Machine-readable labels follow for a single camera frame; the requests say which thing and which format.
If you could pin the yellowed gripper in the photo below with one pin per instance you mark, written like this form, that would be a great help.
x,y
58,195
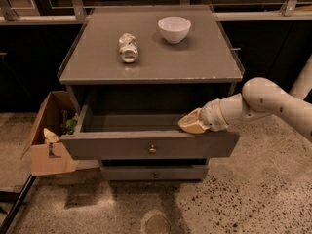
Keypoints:
x,y
212,115

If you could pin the grey top drawer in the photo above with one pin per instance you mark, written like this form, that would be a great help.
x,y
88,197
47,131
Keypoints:
x,y
125,136

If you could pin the grey drawer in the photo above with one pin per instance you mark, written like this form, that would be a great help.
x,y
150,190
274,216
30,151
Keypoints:
x,y
125,136
193,172

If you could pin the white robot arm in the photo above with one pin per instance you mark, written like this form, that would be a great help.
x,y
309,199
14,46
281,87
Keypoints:
x,y
259,98

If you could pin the grey drawer cabinet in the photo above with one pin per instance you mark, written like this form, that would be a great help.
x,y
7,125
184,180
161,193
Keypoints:
x,y
165,77

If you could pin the grey bottom drawer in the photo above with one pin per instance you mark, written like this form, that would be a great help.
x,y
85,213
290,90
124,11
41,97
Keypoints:
x,y
193,172

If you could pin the open cardboard box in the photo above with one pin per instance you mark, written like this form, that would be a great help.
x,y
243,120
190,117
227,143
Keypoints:
x,y
50,158

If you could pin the white ceramic bowl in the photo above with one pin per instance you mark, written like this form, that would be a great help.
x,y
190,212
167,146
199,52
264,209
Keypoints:
x,y
174,29

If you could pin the crushed white can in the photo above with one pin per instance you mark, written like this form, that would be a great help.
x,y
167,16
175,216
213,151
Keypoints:
x,y
128,49

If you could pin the round floor drain cover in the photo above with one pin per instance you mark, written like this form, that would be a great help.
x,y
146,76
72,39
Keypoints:
x,y
157,224

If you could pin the green trash in box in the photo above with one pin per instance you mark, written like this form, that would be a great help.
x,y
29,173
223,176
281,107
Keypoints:
x,y
71,124

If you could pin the crumpled paper in box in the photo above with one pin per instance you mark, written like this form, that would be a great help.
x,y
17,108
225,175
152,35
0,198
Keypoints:
x,y
50,137

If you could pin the black metal bar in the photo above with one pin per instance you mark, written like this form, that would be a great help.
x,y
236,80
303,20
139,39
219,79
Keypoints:
x,y
15,199

